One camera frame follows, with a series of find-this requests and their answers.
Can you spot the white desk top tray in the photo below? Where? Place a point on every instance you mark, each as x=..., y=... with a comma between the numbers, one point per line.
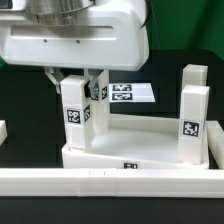
x=134, y=142

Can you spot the white fence block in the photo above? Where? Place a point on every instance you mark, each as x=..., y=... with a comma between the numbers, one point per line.
x=216, y=142
x=3, y=131

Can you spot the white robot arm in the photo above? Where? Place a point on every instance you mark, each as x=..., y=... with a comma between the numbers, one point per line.
x=63, y=12

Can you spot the fiducial marker sheet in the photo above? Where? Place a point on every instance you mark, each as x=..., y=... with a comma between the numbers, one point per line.
x=131, y=92

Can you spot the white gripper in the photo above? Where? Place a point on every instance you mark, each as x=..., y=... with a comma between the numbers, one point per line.
x=105, y=37

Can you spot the white right fence block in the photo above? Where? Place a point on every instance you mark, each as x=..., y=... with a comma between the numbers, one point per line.
x=216, y=142

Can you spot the white front fence bar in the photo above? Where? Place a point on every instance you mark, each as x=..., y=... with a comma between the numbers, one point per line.
x=112, y=182

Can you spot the white left fence block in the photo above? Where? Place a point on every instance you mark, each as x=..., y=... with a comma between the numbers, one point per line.
x=3, y=131

